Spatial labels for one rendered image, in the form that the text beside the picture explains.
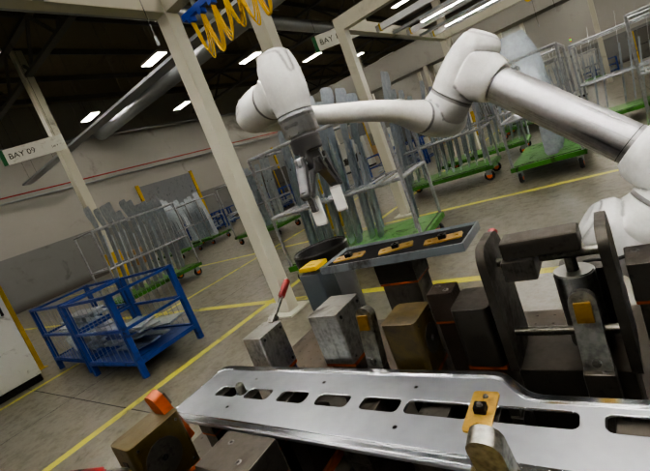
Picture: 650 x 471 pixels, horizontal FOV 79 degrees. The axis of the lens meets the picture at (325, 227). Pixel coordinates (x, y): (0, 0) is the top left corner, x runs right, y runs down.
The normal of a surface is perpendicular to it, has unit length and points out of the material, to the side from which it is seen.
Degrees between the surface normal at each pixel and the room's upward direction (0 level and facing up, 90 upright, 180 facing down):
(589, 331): 78
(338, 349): 90
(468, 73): 84
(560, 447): 0
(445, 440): 0
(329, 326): 90
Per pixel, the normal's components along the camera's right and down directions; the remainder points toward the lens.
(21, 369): 0.76, -0.19
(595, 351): -0.59, 0.14
